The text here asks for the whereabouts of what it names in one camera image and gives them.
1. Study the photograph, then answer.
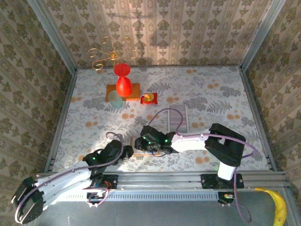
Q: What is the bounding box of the gold wire curl stand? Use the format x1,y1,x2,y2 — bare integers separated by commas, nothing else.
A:
87,36,142,71

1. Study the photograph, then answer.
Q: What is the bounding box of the grey metal frame post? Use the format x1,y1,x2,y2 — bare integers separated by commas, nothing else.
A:
239,0,288,71
27,0,78,75

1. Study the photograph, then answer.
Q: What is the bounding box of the red goblet glass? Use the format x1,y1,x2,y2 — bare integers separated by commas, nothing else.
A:
113,63,133,97

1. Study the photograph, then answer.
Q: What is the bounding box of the slotted grey cable duct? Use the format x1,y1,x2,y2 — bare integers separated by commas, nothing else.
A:
57,189,219,202

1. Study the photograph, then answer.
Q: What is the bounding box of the yellow banana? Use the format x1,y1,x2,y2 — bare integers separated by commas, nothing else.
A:
255,187,288,226

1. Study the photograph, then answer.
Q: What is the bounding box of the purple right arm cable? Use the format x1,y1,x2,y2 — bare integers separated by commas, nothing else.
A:
149,108,257,223

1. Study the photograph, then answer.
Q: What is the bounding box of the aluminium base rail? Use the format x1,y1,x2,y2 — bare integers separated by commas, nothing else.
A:
103,173,205,189

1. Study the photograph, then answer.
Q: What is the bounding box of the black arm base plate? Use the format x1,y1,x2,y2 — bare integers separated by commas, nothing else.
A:
201,174,245,189
93,173,118,190

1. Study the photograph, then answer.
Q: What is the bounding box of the small black controller box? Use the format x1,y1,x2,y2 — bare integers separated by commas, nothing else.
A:
217,192,236,204
87,191,109,204

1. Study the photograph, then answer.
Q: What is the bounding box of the red snack packet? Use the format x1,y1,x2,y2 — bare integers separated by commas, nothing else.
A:
140,92,158,105

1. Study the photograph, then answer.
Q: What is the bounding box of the grey metal side rail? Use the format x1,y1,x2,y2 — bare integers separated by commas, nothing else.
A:
46,70,78,171
239,67,278,171

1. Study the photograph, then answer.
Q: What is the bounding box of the orange wooden board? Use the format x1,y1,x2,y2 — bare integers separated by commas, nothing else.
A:
105,82,141,102

